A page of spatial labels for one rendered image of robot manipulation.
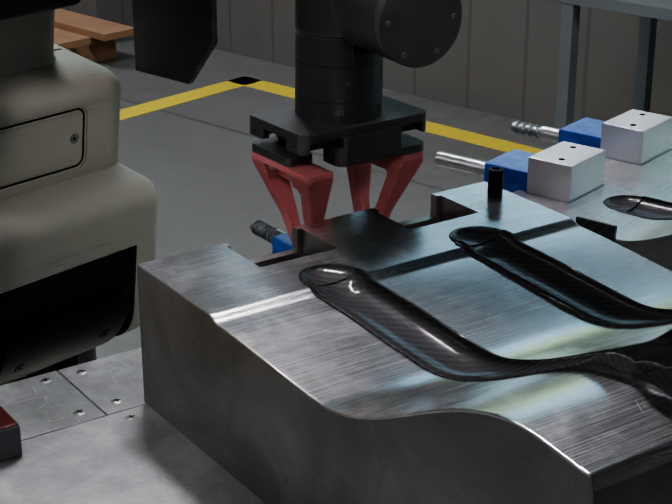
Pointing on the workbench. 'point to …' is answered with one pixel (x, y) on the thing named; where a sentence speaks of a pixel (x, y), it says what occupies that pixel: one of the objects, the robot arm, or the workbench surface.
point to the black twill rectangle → (598, 227)
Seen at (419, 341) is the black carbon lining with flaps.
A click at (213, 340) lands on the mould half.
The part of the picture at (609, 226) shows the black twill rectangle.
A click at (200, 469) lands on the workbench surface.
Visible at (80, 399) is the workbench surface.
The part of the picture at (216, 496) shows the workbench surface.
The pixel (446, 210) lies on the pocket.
